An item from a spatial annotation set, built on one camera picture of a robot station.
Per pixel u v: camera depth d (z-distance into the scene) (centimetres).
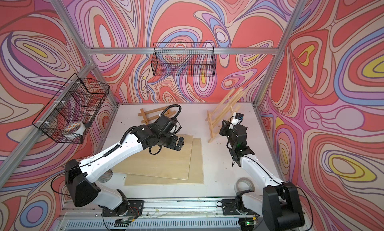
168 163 88
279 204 41
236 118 71
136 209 72
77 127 72
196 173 84
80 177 40
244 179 79
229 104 82
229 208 73
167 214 73
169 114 111
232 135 65
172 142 68
